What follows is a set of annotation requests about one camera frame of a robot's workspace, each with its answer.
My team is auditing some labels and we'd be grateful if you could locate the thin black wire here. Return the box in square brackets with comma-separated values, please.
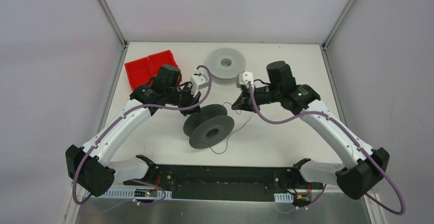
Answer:
[209, 102, 254, 155]

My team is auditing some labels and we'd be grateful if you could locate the dark grey spool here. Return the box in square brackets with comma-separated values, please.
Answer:
[183, 104, 234, 149]

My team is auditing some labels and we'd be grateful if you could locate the white perforated spool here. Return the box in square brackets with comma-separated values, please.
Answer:
[205, 48, 246, 86]

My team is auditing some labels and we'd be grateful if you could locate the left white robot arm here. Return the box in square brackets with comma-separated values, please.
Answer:
[65, 64, 210, 205]

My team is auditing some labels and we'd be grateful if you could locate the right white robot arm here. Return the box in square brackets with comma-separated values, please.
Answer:
[231, 61, 390, 200]

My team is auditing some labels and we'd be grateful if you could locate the red plastic bin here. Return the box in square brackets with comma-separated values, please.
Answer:
[124, 50, 178, 90]

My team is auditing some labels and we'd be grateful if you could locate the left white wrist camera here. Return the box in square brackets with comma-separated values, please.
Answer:
[189, 69, 209, 96]

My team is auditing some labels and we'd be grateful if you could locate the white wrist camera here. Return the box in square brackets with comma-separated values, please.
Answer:
[235, 72, 254, 88]
[189, 69, 209, 96]

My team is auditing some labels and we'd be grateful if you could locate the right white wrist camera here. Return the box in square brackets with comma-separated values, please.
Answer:
[235, 72, 254, 88]

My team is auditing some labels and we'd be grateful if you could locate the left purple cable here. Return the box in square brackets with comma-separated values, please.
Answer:
[72, 65, 213, 206]

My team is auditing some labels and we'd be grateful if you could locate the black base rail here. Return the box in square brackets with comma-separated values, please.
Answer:
[141, 165, 308, 202]

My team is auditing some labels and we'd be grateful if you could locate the right white cable duct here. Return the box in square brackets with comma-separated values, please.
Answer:
[274, 193, 294, 204]

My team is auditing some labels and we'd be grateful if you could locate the white cable duct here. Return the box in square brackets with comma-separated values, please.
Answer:
[274, 193, 294, 204]
[99, 187, 172, 200]

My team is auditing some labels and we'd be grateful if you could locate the left white cable duct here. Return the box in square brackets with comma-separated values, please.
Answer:
[99, 187, 172, 200]

